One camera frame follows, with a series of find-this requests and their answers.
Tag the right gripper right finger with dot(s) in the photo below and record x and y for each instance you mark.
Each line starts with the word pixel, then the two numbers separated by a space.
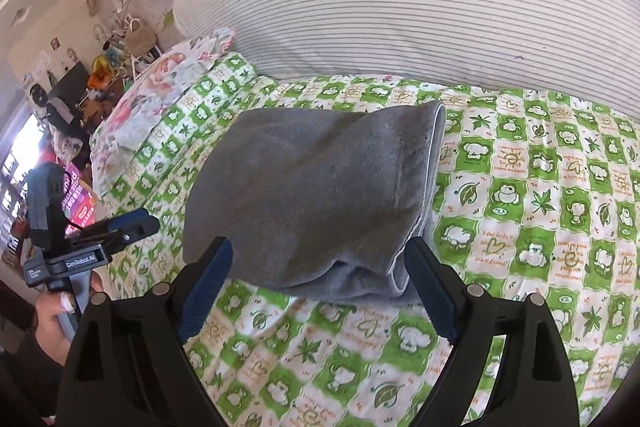
pixel 534 384

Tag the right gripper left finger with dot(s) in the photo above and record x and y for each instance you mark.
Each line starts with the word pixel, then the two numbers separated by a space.
pixel 127 365

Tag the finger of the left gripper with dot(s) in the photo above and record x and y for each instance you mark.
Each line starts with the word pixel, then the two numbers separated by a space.
pixel 111 241
pixel 131 226

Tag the grey sweat pants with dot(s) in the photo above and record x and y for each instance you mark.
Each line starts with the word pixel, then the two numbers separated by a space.
pixel 319 203

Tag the person's left forearm sleeve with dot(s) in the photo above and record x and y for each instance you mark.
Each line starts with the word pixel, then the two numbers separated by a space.
pixel 30 380

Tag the person's left hand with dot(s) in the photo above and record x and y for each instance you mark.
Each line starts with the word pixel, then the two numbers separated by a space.
pixel 48 333

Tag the floral pillow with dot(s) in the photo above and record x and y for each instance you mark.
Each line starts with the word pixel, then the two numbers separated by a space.
pixel 155 96

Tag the cluttered desk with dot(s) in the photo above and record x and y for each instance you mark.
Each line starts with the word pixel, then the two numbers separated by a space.
pixel 60 40

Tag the green patterned bed sheet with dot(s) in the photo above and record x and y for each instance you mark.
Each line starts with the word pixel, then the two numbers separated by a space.
pixel 536 191

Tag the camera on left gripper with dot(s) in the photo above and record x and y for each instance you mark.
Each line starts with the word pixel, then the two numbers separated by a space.
pixel 45 214

